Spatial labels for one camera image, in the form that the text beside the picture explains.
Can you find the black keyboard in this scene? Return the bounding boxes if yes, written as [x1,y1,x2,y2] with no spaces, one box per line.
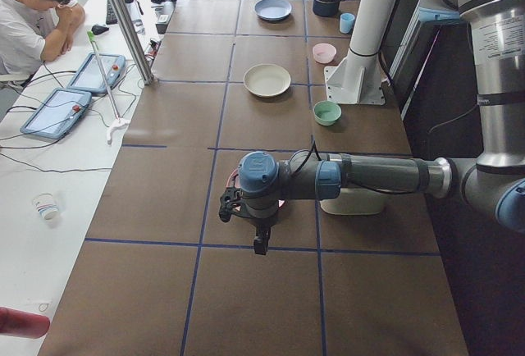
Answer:
[105,0,118,25]

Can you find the light blue cup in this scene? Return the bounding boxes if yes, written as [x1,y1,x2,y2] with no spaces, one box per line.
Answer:
[339,12,355,34]

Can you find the pink plate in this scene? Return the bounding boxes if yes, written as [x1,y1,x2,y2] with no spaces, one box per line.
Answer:
[226,169,285,212]

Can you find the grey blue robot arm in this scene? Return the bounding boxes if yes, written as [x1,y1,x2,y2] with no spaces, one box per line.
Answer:
[219,0,524,254]

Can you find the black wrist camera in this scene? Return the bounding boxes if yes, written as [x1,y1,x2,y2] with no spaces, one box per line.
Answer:
[218,186,243,223]

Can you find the red cylinder object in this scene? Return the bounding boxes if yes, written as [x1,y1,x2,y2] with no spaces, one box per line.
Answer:
[1,307,50,339]

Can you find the aluminium frame post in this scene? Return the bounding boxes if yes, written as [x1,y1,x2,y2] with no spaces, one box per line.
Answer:
[109,0,154,85]

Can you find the teach pendant tablet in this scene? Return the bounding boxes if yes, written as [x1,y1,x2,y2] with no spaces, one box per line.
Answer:
[67,52,126,96]
[20,88,92,140]

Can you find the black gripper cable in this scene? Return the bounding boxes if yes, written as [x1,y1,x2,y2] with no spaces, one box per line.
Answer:
[293,139,427,195]

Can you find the white rectangular container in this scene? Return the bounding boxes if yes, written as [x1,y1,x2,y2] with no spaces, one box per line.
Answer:
[320,188,387,216]

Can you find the clear water bottle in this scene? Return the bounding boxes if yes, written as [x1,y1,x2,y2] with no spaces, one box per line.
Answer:
[124,0,145,34]

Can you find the blue plate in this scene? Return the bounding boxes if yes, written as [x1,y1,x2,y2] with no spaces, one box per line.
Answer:
[254,0,292,21]

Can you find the person in white shirt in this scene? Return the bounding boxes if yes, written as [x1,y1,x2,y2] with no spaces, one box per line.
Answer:
[1,0,85,75]

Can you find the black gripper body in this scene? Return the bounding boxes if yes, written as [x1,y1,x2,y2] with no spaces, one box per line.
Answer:
[253,218,272,246]

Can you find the black computer mouse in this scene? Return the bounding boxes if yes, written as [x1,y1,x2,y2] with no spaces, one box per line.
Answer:
[91,24,109,35]

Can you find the pink bowl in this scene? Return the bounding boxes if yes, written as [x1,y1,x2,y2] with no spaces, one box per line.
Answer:
[313,43,337,64]

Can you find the far teach pendant tablet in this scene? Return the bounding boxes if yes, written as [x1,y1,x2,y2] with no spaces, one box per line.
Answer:
[67,52,126,96]

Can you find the near teach pendant tablet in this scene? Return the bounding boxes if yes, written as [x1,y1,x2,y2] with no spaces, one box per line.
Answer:
[20,88,92,140]

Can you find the cream white plate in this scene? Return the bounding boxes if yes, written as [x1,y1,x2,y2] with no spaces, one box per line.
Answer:
[244,64,291,98]

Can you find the white grabber stick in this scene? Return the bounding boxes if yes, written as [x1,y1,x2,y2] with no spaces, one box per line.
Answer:
[87,30,130,145]

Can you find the green bowl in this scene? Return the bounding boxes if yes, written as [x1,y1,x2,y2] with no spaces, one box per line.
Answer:
[313,100,342,126]

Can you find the paper cup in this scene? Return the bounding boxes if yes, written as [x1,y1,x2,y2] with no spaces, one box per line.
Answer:
[32,193,59,221]

